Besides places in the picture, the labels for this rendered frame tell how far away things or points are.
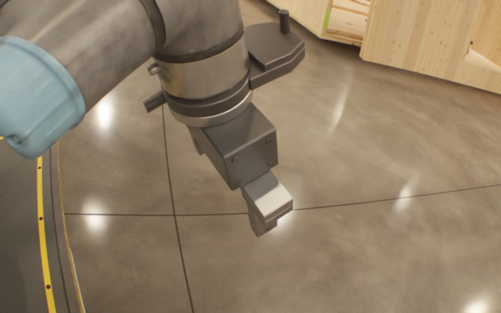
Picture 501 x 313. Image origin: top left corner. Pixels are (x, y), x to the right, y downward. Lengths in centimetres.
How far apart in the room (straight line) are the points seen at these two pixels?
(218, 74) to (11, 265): 51
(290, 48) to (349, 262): 90
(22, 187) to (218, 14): 63
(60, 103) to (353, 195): 127
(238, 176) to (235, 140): 3
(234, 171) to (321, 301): 76
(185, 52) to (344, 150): 141
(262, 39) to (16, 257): 53
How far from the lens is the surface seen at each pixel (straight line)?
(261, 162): 31
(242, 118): 30
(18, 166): 84
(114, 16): 19
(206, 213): 114
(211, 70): 26
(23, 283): 62
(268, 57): 30
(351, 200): 135
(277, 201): 31
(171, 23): 21
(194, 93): 27
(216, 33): 24
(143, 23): 19
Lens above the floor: 81
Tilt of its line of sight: 37 degrees down
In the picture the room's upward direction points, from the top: 11 degrees clockwise
